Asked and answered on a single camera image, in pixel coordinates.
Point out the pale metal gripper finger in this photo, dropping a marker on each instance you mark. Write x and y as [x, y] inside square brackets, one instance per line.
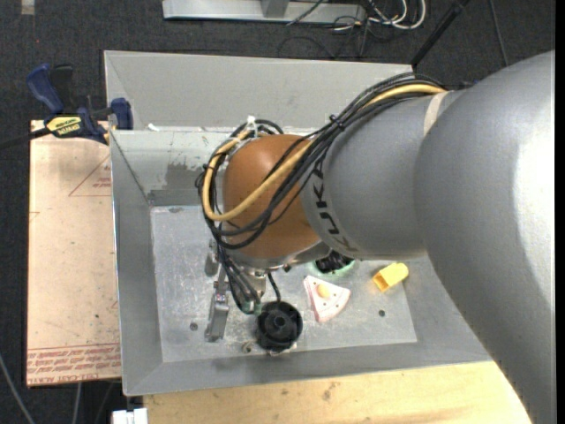
[217, 318]
[212, 259]

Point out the grey metal bin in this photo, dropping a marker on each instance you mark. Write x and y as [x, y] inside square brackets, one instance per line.
[185, 254]

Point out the pink and white toy slice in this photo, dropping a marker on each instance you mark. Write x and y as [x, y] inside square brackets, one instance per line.
[326, 300]

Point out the yellow plastic block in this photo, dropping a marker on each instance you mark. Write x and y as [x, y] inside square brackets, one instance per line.
[390, 276]

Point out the brown cardboard board, red print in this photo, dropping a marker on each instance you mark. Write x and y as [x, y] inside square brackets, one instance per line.
[73, 254]

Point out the black cylinder on white bracket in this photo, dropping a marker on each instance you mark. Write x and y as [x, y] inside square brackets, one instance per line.
[279, 325]

